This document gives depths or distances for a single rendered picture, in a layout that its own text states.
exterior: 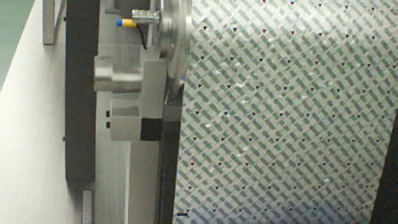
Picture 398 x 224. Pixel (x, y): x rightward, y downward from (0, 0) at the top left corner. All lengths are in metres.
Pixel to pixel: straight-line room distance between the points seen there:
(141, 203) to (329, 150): 0.24
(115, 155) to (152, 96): 0.44
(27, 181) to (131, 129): 0.37
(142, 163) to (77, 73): 0.27
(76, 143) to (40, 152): 0.13
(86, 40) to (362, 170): 0.46
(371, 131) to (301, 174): 0.09
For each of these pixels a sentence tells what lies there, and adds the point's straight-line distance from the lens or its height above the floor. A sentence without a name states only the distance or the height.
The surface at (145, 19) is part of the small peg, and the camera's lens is 0.64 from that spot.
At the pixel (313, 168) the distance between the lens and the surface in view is 0.70.
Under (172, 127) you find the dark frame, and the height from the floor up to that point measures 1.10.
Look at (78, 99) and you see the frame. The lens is 0.99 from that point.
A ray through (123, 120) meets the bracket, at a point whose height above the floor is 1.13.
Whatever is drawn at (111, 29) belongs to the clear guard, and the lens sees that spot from 1.69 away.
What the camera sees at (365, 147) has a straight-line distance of 0.71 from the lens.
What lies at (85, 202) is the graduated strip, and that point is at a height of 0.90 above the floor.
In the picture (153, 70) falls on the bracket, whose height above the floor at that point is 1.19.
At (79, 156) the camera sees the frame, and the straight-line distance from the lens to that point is 1.04.
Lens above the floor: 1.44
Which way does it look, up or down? 24 degrees down
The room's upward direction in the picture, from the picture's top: 6 degrees clockwise
